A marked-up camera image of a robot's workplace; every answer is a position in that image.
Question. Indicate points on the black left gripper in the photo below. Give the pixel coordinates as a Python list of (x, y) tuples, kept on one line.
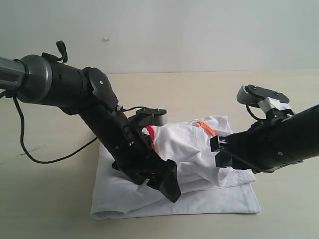
[(134, 156)]

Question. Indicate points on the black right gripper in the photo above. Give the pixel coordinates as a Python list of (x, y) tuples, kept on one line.
[(253, 149)]

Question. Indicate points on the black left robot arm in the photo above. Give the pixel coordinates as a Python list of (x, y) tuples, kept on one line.
[(46, 80)]

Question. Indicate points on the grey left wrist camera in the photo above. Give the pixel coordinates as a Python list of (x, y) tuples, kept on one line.
[(148, 116)]

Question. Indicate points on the white t-shirt red lettering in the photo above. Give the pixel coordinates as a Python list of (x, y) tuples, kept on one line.
[(205, 188)]

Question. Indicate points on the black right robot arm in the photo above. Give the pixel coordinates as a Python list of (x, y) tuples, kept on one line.
[(301, 130)]

